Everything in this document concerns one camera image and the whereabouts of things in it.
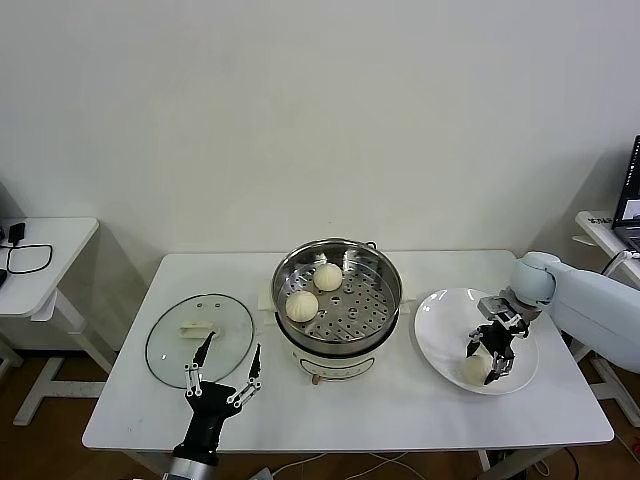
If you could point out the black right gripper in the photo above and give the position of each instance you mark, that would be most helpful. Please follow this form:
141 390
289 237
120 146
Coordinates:
497 340

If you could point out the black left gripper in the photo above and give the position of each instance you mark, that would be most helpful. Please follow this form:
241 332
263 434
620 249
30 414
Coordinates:
205 417

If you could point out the white steamed baozi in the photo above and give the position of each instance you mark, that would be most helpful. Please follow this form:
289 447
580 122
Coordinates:
475 371
328 278
301 306

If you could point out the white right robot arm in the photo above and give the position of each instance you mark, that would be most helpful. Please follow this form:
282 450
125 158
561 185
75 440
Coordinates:
590 305

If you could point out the stainless steel steamer basket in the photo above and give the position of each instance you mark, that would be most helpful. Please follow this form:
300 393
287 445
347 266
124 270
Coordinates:
360 315

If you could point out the white round plate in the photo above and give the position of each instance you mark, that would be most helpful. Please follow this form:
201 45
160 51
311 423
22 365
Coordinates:
440 330

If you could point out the black power box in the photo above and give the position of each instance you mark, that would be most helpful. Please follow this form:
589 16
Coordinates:
572 325

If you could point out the white floor power strip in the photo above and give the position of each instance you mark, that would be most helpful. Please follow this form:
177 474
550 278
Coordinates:
264 474

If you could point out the white electric cooker pot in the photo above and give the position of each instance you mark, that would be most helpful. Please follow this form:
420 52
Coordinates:
340 365

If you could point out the dark open laptop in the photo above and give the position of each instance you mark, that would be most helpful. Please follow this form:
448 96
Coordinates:
631 200

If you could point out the white side desk with adapter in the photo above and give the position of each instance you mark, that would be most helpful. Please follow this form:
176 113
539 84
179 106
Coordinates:
70 235

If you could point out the black power adapter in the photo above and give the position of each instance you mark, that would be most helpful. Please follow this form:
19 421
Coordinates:
16 233

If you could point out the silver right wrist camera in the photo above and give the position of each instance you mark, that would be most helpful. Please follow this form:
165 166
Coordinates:
495 306

